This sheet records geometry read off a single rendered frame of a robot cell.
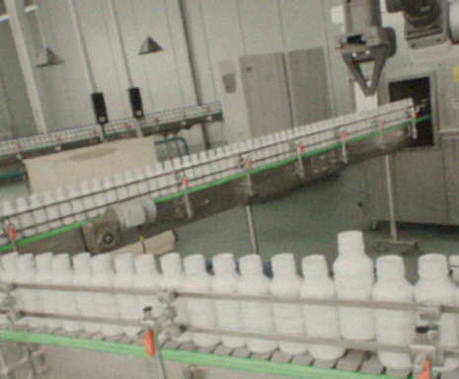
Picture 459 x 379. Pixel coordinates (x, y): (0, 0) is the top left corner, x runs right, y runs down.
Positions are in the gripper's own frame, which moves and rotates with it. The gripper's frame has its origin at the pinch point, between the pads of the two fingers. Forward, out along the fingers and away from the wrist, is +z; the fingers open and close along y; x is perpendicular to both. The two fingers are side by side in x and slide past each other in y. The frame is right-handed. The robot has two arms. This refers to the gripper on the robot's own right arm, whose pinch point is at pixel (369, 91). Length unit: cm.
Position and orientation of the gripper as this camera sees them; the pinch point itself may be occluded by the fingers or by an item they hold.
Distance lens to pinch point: 91.6
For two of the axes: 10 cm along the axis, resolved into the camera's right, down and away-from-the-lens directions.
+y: -4.8, 2.8, -8.3
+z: 1.6, 9.6, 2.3
